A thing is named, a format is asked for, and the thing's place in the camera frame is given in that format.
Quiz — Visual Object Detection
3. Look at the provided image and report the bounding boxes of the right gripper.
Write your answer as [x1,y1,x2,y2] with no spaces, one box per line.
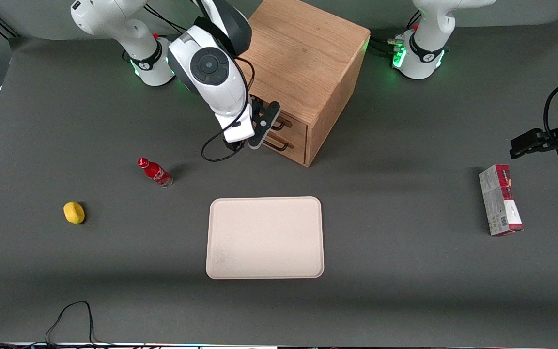
[214,101,282,150]

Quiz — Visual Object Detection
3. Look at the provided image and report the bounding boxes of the wooden drawer with black handle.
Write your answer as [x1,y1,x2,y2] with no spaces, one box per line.
[262,132,307,166]
[270,112,308,145]

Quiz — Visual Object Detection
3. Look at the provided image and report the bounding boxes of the wooden drawer cabinet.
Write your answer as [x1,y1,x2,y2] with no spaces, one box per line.
[238,0,371,168]

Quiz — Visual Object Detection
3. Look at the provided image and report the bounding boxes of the red and grey carton box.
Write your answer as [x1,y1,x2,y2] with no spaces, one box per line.
[479,164,524,237]

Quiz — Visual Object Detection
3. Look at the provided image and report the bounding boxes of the beige rectangular tray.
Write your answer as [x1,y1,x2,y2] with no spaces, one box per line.
[205,196,325,280]

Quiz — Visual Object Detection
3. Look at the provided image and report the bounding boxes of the red cola bottle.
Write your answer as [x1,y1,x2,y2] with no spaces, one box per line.
[137,157,173,188]

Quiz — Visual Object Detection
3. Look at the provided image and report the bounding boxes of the yellow lemon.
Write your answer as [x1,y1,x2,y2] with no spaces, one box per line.
[63,201,86,225]

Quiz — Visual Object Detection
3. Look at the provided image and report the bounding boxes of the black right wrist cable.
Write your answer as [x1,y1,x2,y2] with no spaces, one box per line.
[201,57,256,163]

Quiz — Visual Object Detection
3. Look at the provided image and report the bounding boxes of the black left base cables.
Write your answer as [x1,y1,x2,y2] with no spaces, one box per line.
[370,11,421,55]

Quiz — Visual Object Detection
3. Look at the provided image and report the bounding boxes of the black base cables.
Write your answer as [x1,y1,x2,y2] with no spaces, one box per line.
[143,4,187,39]
[370,11,421,55]

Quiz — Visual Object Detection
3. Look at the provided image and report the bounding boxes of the black right base cables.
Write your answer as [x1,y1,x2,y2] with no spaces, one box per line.
[143,4,187,39]

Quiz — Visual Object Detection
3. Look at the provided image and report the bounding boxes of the black floor cable loop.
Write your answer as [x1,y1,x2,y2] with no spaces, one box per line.
[44,301,99,347]

